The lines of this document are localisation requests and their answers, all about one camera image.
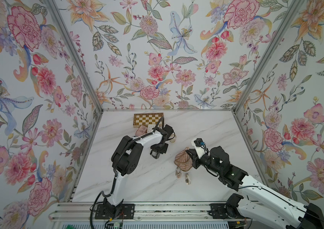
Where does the white square alarm clock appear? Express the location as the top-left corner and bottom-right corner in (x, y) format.
(147, 124), (156, 133)

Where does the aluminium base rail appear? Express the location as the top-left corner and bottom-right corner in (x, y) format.
(49, 201), (266, 229)

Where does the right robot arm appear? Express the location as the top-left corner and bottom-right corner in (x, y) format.
(186, 144), (324, 229)

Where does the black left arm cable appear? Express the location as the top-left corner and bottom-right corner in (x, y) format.
(89, 115), (165, 229)

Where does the pink toy music box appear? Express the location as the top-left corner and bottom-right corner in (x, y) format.
(135, 125), (148, 136)

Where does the wooden chessboard box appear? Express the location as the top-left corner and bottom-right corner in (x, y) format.
(133, 113), (164, 128)

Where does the brown striped cloth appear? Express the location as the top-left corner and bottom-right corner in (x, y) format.
(174, 147), (192, 172)

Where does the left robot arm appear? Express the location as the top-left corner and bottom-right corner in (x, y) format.
(102, 125), (174, 215)

